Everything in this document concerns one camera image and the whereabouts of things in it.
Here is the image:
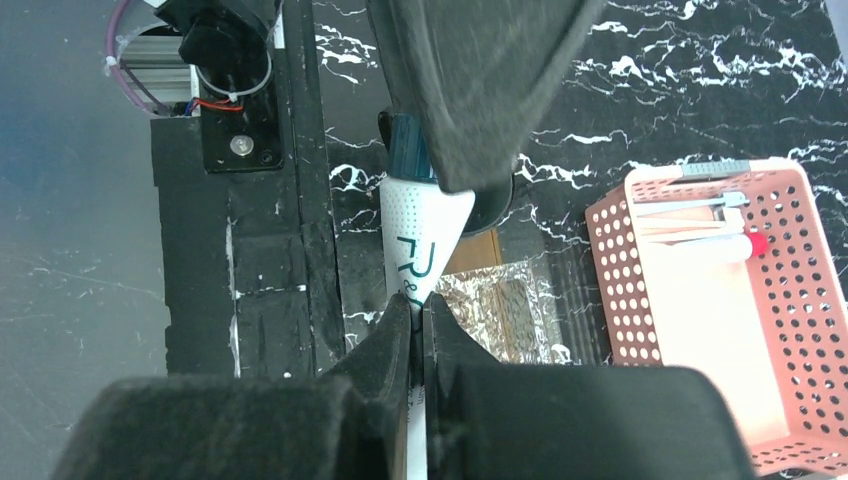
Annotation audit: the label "dark blue mug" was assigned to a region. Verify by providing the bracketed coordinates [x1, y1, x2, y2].
[461, 178, 514, 238]

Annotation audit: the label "red capped toothpaste tube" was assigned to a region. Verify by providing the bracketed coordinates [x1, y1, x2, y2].
[669, 232, 769, 263]

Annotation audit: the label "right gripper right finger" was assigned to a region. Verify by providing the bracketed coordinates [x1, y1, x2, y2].
[421, 294, 755, 479]

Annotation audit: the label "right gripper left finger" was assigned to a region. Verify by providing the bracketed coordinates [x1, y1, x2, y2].
[53, 293, 412, 479]

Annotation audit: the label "black capped toothpaste tube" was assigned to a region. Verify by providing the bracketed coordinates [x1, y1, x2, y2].
[379, 113, 476, 479]

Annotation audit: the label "aluminium frame rail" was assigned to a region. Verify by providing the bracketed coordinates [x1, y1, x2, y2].
[116, 26, 194, 117]

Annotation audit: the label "pink plastic basket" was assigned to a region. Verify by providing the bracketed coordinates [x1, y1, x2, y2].
[585, 158, 847, 479]

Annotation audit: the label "clear packaged toothbrushes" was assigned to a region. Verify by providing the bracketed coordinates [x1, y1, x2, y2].
[435, 260, 582, 366]

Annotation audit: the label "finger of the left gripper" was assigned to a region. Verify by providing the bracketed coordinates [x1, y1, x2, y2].
[367, 0, 606, 193]

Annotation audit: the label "silver toothbrush in basket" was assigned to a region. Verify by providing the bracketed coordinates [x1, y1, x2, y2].
[631, 191, 748, 216]

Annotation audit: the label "brown wooden oval tray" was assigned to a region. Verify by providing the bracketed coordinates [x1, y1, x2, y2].
[444, 229, 503, 274]

